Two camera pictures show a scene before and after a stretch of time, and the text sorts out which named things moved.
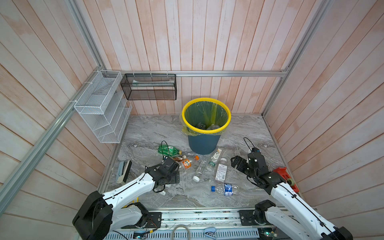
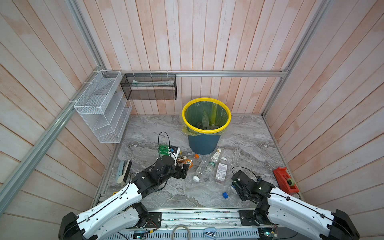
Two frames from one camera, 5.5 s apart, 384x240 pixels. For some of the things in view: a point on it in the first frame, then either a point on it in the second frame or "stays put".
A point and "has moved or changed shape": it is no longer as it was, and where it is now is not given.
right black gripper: (242, 161) -> (241, 195)
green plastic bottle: (172, 150) stays put
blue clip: (210, 232) stays put
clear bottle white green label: (211, 166) stays put
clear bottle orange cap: (213, 127) stays put
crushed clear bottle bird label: (216, 154) stays put
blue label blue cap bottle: (226, 189) has moved or changed shape
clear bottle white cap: (201, 169) stays put
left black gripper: (175, 179) -> (178, 175)
